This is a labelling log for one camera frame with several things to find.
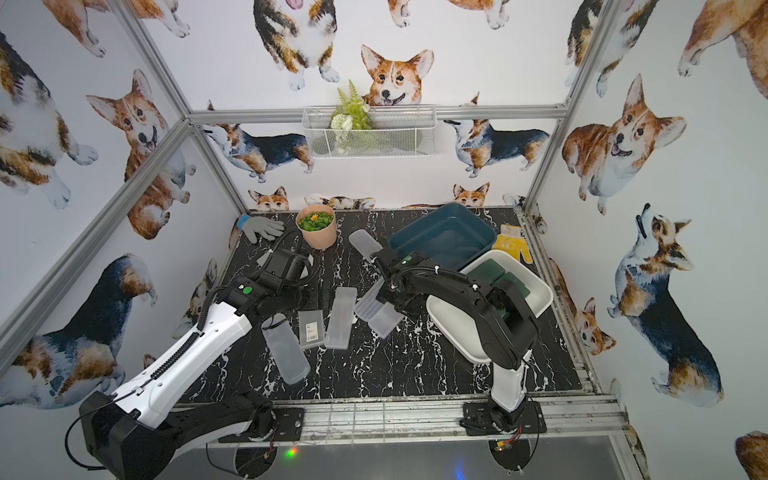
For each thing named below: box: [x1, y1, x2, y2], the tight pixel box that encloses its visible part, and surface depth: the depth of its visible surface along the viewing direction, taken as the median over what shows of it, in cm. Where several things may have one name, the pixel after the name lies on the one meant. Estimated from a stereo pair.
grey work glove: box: [237, 214, 284, 244], surface depth 116 cm
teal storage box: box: [389, 202, 497, 271], surface depth 116 cm
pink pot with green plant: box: [296, 205, 337, 250], surface depth 105 cm
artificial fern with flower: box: [330, 79, 373, 132], surface depth 85 cm
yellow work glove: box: [492, 224, 533, 264], surface depth 112 cm
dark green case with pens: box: [467, 258, 505, 282], surface depth 100 cm
